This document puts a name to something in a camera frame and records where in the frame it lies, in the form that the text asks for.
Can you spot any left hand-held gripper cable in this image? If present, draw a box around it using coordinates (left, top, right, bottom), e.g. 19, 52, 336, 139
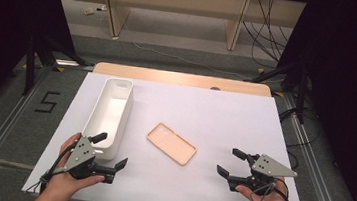
25, 141, 77, 198

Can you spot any thin white floor cable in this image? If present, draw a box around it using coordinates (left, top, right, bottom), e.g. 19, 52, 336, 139
116, 23, 264, 83

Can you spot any right hand-held gripper cable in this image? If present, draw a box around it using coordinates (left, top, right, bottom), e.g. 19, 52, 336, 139
248, 175, 293, 201

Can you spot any hand-held gripper cable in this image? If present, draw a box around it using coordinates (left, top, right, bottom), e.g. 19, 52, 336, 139
248, 175, 293, 201
25, 141, 77, 198

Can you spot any black floor cable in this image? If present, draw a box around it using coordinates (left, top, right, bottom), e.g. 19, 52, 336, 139
273, 105, 324, 173

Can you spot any beige phone case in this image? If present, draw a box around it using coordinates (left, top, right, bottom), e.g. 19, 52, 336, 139
143, 120, 201, 168

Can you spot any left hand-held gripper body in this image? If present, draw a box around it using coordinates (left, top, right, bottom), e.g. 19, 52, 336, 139
62, 134, 120, 185

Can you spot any black metal stand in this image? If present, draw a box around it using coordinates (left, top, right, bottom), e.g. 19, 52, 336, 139
20, 30, 99, 103
246, 52, 313, 125

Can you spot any white oblong storage box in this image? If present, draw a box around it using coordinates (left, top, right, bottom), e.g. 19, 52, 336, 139
79, 74, 136, 163

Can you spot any person's left hand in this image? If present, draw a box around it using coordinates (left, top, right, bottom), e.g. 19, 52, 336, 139
42, 129, 110, 201

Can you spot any white table cover sheet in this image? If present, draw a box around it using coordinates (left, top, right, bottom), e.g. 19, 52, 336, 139
20, 66, 322, 201

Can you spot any bundle of black cables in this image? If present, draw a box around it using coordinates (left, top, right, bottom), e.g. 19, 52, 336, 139
239, 0, 296, 71

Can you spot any aluminium floor rail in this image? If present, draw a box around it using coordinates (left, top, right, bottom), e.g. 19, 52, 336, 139
271, 92, 357, 201
0, 61, 53, 201

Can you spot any black curtain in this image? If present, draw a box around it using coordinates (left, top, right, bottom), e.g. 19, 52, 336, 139
262, 0, 357, 201
0, 0, 81, 133

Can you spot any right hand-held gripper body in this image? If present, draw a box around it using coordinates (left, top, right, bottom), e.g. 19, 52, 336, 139
227, 150, 300, 199

